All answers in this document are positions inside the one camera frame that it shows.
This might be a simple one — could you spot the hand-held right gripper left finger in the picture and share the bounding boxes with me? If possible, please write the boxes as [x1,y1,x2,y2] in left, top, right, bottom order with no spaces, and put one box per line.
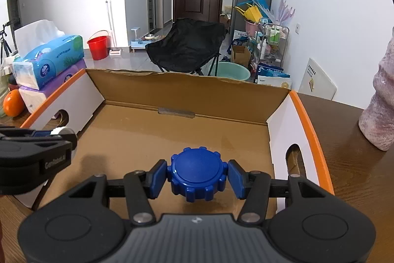
[62,159,168,227]

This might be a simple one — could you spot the white panel board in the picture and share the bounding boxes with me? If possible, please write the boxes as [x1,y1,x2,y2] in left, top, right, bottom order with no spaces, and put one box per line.
[298,58,338,101]

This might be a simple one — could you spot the orange fruit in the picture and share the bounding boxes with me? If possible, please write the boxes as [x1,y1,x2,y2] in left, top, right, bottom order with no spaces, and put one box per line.
[3,89,25,117]

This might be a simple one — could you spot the black camera tripod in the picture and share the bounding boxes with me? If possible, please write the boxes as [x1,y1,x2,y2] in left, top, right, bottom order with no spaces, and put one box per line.
[0,21,19,65]

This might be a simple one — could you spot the red printed cardboard box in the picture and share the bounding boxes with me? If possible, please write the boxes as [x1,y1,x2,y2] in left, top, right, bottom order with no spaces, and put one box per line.
[20,67,335,211]

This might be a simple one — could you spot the purple tissue pack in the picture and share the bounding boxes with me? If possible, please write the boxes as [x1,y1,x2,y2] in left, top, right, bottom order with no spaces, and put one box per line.
[18,60,87,114]

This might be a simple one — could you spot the yellow plastic dustpan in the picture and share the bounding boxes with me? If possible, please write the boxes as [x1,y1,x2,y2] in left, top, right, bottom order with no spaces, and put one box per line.
[234,4,262,23]

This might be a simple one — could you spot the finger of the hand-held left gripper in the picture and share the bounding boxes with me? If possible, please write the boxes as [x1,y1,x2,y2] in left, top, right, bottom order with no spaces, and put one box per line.
[0,126,78,159]

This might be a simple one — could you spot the metal wire storage rack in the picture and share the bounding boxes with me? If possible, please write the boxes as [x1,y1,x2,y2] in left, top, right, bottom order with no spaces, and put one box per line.
[252,17,290,73]

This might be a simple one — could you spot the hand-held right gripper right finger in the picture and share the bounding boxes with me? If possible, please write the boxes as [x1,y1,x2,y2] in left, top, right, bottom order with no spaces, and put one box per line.
[227,159,335,227]

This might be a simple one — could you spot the blue knobbed round lid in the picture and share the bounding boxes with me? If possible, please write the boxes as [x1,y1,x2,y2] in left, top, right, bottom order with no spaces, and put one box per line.
[167,146,229,204]

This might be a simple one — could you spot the blue pet feeder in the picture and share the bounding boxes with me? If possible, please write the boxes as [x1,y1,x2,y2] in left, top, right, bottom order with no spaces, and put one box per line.
[130,28,161,51]

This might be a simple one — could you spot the small brown cardboard box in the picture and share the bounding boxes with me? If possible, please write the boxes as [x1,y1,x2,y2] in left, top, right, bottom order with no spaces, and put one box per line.
[230,45,252,68]

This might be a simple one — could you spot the red plastic bucket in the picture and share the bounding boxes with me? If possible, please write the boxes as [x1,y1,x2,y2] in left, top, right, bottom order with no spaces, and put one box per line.
[87,30,110,61]

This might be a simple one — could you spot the green plastic basin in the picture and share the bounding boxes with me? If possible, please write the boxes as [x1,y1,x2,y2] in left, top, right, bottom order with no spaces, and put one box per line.
[204,62,252,83]

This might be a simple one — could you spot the blue white packaged bag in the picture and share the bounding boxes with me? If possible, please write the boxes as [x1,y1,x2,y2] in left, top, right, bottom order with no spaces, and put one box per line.
[257,64,292,88]

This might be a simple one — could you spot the white mop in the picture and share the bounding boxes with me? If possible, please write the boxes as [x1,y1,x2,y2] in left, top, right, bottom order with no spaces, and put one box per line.
[105,0,122,56]

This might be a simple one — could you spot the blue tissue pack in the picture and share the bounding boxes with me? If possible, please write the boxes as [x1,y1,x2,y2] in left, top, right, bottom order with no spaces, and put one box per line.
[12,19,84,90]

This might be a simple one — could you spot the pastel fairy wings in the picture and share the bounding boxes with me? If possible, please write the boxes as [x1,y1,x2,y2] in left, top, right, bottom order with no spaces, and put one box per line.
[270,0,296,25]

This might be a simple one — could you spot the black folding chair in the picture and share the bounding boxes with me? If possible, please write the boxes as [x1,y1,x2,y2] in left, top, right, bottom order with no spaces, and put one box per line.
[145,18,227,76]

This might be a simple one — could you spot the pink plastic bucket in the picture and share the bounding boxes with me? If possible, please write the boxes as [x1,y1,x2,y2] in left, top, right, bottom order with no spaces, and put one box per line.
[244,19,262,37]

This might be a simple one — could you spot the pink textured vase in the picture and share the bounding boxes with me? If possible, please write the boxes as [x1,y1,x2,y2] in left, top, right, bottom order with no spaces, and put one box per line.
[358,34,394,152]

